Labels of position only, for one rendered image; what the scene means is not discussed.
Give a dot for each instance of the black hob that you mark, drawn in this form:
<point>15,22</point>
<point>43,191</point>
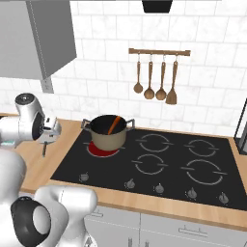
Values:
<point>173,167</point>

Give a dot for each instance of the wooden spatula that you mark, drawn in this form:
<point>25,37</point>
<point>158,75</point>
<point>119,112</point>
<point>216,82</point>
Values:
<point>172,96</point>

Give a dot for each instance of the orange carrot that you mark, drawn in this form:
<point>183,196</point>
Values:
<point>114,125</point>

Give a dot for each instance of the small wooden spoon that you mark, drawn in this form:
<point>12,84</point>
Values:
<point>138,86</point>

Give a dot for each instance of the dark steel appliance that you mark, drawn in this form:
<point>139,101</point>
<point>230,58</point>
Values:
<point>241,128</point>

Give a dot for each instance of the grey wall cupboard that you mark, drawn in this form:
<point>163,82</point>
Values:
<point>29,35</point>

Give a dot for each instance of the teal flat object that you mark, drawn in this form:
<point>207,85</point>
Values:
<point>6,142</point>

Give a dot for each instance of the wide grey drawer front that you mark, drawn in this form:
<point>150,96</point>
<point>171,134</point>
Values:
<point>222,233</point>

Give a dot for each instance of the black extractor hood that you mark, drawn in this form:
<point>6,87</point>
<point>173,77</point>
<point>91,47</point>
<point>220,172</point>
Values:
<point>157,5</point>

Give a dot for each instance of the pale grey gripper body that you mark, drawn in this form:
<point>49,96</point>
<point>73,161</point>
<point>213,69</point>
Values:
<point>50,135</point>

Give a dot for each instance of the wooden tool rail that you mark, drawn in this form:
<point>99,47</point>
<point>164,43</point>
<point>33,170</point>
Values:
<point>159,51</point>

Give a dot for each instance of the large wooden spoon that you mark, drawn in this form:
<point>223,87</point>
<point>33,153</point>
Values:
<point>161,93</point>

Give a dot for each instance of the grey hob knob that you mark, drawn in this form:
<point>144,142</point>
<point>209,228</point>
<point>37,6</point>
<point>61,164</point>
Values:
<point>84,177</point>
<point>192,193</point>
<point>223,198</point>
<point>159,188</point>
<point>130,184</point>

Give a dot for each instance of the narrow grey drawer front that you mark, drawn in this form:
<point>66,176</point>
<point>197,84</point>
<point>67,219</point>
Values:
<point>119,217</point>

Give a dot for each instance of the wooden ladle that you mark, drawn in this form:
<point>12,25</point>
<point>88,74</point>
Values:
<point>149,92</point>

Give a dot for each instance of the grey cupboard door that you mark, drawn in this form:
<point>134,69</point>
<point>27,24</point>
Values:
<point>109,236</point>

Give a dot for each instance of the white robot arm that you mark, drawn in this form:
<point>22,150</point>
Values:
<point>19,180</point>

